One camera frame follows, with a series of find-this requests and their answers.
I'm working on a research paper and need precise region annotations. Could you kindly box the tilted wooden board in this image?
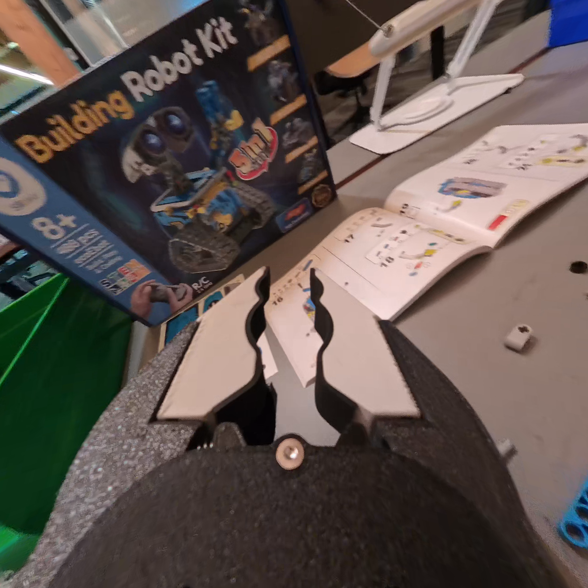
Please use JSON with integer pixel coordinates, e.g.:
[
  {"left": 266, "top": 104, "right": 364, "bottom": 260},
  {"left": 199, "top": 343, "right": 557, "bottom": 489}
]
[{"left": 324, "top": 40, "right": 383, "bottom": 80}]

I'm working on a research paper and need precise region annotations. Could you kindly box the blue sticker sheet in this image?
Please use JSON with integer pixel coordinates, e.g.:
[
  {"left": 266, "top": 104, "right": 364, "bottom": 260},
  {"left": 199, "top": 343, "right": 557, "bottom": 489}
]
[{"left": 161, "top": 274, "right": 279, "bottom": 383}]

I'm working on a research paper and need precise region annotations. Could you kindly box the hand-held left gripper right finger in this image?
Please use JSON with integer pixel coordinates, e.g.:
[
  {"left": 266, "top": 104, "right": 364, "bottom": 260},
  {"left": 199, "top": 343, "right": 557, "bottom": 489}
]
[{"left": 310, "top": 269, "right": 421, "bottom": 444}]

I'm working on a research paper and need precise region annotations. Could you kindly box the green plastic bin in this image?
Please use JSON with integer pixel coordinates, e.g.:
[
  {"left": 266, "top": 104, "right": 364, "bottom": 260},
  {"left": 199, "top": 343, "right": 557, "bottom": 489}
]
[{"left": 0, "top": 273, "right": 135, "bottom": 571}]

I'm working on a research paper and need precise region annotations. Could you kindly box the light grey connector brick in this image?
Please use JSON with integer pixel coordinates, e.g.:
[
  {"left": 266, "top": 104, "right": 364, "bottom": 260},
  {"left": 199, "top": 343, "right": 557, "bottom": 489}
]
[{"left": 504, "top": 323, "right": 534, "bottom": 353}]

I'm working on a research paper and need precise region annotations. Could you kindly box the blue five-hole beam brick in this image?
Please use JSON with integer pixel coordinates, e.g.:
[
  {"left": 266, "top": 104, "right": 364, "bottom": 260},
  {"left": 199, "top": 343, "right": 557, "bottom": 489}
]
[{"left": 558, "top": 477, "right": 588, "bottom": 555}]

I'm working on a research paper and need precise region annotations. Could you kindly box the instruction booklet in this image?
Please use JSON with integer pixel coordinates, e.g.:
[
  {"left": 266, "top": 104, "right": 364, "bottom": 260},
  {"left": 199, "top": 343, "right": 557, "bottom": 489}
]
[{"left": 264, "top": 123, "right": 588, "bottom": 387}]

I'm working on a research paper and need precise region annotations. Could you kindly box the black office chair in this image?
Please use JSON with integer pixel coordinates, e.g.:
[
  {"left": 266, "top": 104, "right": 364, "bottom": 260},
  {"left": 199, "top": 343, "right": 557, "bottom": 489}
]
[{"left": 316, "top": 69, "right": 369, "bottom": 135}]

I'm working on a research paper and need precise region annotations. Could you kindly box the blue plastic bin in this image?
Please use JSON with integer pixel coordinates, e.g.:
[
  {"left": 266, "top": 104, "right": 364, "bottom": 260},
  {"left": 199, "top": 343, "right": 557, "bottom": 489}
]
[{"left": 546, "top": 0, "right": 588, "bottom": 50}]

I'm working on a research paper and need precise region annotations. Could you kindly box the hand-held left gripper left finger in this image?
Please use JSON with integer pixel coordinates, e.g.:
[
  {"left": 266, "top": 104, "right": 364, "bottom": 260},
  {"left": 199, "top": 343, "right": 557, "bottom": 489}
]
[{"left": 156, "top": 267, "right": 272, "bottom": 422}]

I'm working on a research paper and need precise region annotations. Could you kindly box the blue toy set box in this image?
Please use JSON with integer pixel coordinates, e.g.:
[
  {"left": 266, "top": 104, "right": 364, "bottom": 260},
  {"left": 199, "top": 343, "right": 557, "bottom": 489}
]
[{"left": 0, "top": 0, "right": 339, "bottom": 328}]

